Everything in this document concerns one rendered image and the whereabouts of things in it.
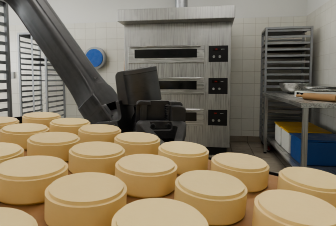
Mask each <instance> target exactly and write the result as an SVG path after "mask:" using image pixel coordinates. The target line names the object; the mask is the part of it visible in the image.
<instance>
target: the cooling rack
mask: <svg viewBox="0 0 336 226"><path fill-rule="evenodd" d="M304 28H311V26H283V27H266V28H265V29H264V30H263V31H262V33H261V39H262V40H263V42H261V45H262V46H263V47H262V48H261V57H263V55H264V36H262V34H265V55H264V58H263V59H261V63H263V64H261V68H263V70H261V71H260V79H261V80H262V81H261V82H260V85H262V87H261V88H260V90H261V91H262V92H263V76H264V92H265V93H266V91H267V50H268V34H283V33H305V32H307V31H286V32H268V30H272V29H304ZM262 51H263V53H262ZM261 74H263V76H261ZM261 96H262V97H263V93H260V102H262V104H260V107H262V109H260V113H262V115H259V123H260V124H261V126H259V129H261V132H259V138H260V139H261V141H262V143H264V117H265V96H264V97H263V101H262V98H261ZM260 118H263V136H262V121H261V120H260ZM267 138H275V137H272V136H267ZM268 146H269V148H271V144H270V142H269V141H268V140H267V149H268Z"/></svg>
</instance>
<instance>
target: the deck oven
mask: <svg viewBox="0 0 336 226"><path fill-rule="evenodd" d="M234 19H235V5H223V6H197V7H171V8H145V9H119V10H117V22H119V23H121V24H122V25H124V70H128V69H137V68H140V67H142V68H143V67H150V66H156V68H157V74H158V81H159V87H160V93H161V100H169V101H179V102H181V103H182V106H183V107H184V108H185V109H186V114H185V123H186V137H185V140H184V141H185V142H192V143H197V144H200V145H203V146H205V147H206V148H207V149H208V151H209V155H216V154H219V153H226V152H227V148H229V147H230V104H231V39H232V25H233V22H234Z"/></svg>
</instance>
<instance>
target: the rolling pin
mask: <svg viewBox="0 0 336 226"><path fill-rule="evenodd" d="M296 97H302V98H303V99H305V100H317V101H329V102H336V94H319V93H303V95H300V94H296Z"/></svg>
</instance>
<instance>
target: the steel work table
mask: <svg viewBox="0 0 336 226"><path fill-rule="evenodd" d="M328 89H331V90H336V87H328ZM262 95H263V96H265V97H264V139H263V153H265V154H266V153H267V140H268V141H269V142H270V144H271V145H272V146H273V147H274V148H275V149H276V150H277V151H278V153H279V154H280V155H281V156H282V157H283V158H284V159H285V161H286V162H287V163H288V164H289V165H290V166H291V167H307V168H313V169H318V170H322V171H325V172H329V173H332V174H334V175H336V167H332V166H307V153H308V124H309V122H310V123H312V124H314V108H336V102H329V101H317V100H305V99H303V98H297V97H295V95H294V94H288V93H265V92H263V93H262ZM268 97H269V98H272V99H275V100H278V101H282V102H285V103H288V104H291V105H294V106H297V107H300V108H302V127H301V157H300V164H299V163H298V162H297V161H296V160H295V159H294V158H293V157H292V156H291V154H289V153H288V152H287V151H286V150H285V149H284V148H283V147H282V146H281V145H279V143H278V142H277V141H276V140H275V138H267V130H268ZM309 108H310V121H309Z"/></svg>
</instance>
